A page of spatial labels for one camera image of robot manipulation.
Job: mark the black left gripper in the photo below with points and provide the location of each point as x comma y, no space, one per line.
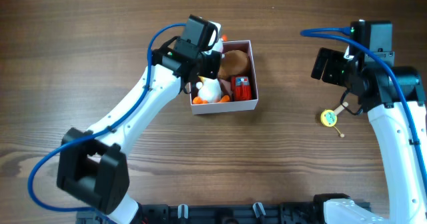
214,59

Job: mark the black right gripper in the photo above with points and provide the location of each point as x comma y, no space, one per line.
323,68

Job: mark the white plush duck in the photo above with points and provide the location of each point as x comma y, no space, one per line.
209,91

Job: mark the brown plush capybara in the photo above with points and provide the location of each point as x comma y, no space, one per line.
234,62

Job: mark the pink hat duck toy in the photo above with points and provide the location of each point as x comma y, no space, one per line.
219,45

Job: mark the red toy fire truck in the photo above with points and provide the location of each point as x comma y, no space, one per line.
241,88

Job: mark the white box pink interior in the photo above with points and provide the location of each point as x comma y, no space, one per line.
199,109

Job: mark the yellow toy rattle drum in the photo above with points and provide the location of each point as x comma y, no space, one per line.
329,117

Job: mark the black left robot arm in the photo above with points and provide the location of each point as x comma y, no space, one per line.
93,164

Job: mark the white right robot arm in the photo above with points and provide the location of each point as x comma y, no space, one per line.
395,102

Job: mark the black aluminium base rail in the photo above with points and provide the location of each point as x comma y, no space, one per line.
283,213

